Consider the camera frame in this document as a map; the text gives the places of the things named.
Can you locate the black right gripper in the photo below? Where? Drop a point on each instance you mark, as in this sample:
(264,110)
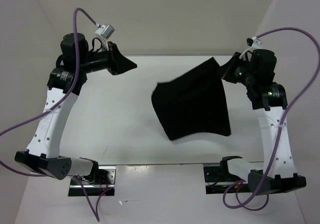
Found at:
(228,65)

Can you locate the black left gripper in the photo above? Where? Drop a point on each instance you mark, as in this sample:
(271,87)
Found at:
(119,63)

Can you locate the black skirt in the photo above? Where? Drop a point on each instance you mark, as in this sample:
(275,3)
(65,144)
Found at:
(193,103)

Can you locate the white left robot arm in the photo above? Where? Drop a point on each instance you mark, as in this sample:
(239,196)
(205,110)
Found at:
(42,154)

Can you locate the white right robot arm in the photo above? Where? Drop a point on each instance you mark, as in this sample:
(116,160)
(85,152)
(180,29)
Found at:
(254,68)

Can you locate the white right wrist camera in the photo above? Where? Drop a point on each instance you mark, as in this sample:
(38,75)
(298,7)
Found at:
(253,43)

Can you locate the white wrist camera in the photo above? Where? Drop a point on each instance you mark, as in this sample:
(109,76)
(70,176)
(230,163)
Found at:
(253,43)
(104,31)

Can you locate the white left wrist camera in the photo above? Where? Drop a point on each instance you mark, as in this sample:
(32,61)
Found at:
(104,31)

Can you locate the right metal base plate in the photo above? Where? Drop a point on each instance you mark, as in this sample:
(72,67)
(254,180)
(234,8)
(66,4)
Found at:
(215,181)

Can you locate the metal base plate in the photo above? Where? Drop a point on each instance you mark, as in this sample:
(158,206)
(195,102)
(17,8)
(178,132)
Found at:
(215,181)
(103,184)

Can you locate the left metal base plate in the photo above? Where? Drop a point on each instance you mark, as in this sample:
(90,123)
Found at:
(103,184)

